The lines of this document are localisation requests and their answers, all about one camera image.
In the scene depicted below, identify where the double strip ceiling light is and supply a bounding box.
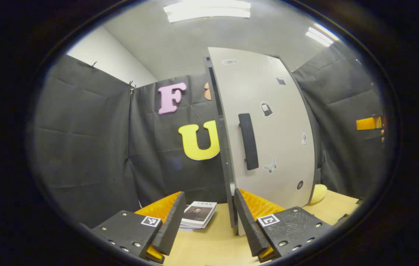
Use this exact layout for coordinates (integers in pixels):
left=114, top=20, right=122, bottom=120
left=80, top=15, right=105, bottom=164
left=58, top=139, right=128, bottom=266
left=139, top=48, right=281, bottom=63
left=305, top=23, right=339, bottom=47

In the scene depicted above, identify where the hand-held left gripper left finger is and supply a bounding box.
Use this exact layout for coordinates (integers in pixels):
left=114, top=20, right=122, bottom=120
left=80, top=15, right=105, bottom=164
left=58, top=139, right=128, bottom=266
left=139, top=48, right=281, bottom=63
left=91, top=191, right=187, bottom=264

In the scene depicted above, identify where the black backdrop cloth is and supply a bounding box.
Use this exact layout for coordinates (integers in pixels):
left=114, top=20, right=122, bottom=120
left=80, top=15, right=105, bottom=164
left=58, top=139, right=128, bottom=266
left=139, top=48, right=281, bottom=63
left=32, top=41, right=387, bottom=228

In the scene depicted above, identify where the black door handle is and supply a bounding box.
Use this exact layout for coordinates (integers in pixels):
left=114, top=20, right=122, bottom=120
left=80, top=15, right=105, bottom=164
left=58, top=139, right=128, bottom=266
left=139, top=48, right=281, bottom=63
left=238, top=113, right=259, bottom=171

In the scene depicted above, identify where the yellow bread toy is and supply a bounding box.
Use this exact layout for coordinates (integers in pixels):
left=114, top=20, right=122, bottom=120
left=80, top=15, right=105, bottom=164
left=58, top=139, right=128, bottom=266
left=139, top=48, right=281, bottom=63
left=309, top=184, right=328, bottom=204

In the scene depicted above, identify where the white portrait cover book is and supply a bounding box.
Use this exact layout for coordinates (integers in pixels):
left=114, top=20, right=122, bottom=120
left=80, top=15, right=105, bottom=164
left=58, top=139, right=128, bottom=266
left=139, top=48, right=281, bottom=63
left=180, top=201, right=218, bottom=229

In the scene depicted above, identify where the dark grey cabinet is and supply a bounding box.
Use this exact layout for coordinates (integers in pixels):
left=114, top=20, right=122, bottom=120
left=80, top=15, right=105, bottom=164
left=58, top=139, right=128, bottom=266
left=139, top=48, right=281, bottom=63
left=204, top=55, right=323, bottom=235

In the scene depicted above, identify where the long ceiling light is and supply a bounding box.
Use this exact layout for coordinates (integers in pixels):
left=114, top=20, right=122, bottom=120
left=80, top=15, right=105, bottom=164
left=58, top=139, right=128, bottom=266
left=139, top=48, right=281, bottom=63
left=163, top=0, right=251, bottom=23

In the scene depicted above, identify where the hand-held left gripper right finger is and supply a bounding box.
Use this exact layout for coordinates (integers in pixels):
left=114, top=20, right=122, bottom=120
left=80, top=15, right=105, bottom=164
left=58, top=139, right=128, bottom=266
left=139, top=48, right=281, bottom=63
left=234, top=188, right=334, bottom=263

